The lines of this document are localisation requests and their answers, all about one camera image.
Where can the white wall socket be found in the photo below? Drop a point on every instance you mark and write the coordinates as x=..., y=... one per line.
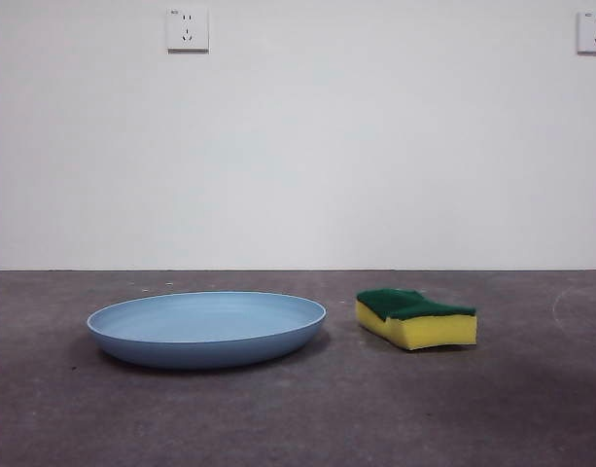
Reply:
x=188, y=29
x=594, y=31

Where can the light blue round plate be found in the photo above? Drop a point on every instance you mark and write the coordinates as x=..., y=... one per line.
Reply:
x=205, y=345

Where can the yellow sponge with green pad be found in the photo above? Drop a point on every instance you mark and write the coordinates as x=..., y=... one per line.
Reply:
x=433, y=335

